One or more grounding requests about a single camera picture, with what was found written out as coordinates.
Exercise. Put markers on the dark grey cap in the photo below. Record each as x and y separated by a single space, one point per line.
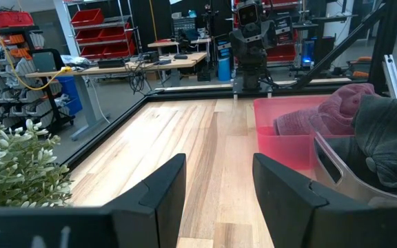
388 131
350 158

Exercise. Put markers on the black rack of small bins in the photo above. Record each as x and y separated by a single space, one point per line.
47 62

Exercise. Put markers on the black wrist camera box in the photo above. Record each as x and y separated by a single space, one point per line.
247 13

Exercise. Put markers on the silver aluminium profile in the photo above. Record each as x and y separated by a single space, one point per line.
393 77

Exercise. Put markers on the orange and black object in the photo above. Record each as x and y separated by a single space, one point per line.
360 74

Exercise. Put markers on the clear plastic bin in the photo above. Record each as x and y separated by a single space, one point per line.
343 187

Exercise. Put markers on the wooden desk grey legs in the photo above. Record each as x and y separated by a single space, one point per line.
115 70

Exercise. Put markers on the red storage bin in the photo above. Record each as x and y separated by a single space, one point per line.
9 20
88 18
109 50
115 33
86 37
283 53

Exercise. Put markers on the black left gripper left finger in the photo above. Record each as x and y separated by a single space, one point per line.
133 220

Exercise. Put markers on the small wooden table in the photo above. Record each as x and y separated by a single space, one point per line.
165 43

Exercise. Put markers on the blue-lit computer case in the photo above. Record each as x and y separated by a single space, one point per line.
307 56

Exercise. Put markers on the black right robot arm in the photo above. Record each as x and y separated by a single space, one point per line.
252 72

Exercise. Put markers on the metal shelf rack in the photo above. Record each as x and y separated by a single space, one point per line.
64 27

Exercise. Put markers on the black box device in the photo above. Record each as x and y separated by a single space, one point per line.
111 63

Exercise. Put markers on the black table frame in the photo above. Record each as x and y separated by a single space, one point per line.
388 27

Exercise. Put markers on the blue storage bin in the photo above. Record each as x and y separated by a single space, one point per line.
69 91

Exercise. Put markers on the green plant white buds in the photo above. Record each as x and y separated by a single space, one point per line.
16 165

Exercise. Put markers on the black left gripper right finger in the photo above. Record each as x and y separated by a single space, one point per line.
295 213

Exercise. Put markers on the blue cylindrical trash can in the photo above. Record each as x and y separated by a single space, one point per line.
224 69

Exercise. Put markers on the pink plastic bin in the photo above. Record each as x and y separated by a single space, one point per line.
284 148

